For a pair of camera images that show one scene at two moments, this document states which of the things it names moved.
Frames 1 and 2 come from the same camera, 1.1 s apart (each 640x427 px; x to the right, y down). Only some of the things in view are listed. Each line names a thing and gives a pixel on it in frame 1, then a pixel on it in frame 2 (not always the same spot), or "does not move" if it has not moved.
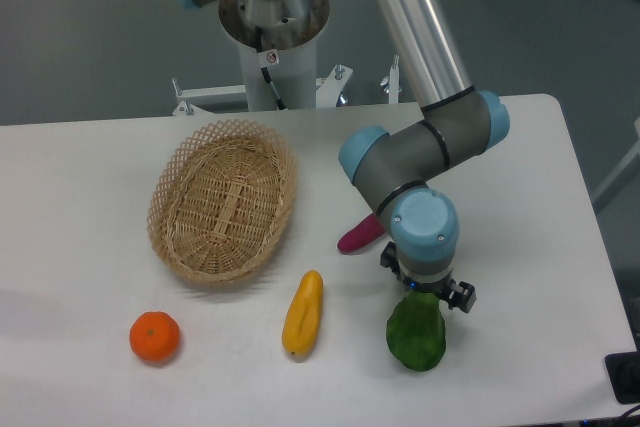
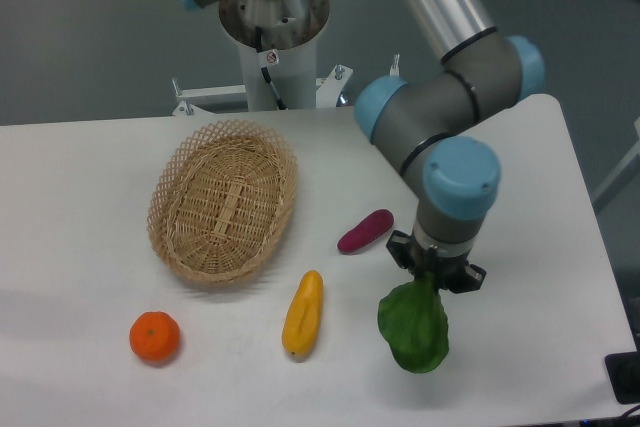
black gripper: x=459 y=295 -> x=452 y=273
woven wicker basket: x=222 y=201 does not move
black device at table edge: x=623 y=370 does not move
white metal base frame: x=192 y=98 does not move
